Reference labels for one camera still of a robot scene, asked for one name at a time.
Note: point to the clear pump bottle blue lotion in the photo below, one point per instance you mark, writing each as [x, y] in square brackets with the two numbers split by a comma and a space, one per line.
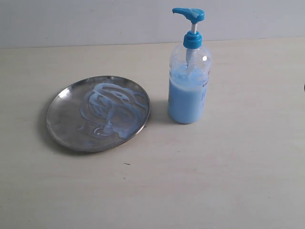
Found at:
[189, 69]

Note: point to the round steel plate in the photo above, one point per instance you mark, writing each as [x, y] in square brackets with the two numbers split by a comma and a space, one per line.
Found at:
[65, 124]

